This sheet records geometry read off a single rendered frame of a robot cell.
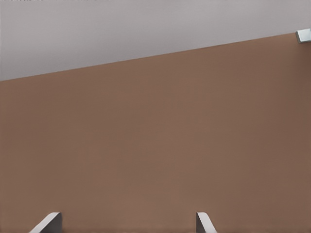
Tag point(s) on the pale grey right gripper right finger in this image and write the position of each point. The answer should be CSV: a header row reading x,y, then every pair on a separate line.
x,y
204,224

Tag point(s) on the silver frame post foot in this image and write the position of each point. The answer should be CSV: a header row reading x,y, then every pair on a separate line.
x,y
304,36

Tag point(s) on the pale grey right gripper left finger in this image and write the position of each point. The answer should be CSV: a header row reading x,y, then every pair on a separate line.
x,y
49,224

